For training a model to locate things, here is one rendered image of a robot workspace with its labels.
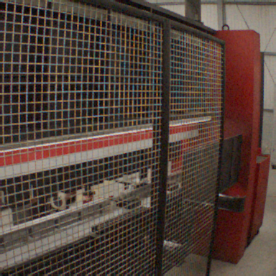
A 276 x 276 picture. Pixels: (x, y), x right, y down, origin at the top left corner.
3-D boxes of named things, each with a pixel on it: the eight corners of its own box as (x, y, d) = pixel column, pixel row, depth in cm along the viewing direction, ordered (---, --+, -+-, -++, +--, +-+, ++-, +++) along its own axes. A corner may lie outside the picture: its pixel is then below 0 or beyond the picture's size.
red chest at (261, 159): (224, 226, 415) (232, 151, 402) (260, 233, 386) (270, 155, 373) (208, 241, 375) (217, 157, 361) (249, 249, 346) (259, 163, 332)
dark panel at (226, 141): (236, 180, 303) (240, 134, 297) (238, 181, 302) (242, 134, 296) (177, 219, 212) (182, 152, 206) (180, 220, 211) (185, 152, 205)
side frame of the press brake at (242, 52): (177, 238, 383) (185, 35, 352) (244, 255, 333) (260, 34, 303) (165, 246, 362) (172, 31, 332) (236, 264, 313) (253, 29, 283)
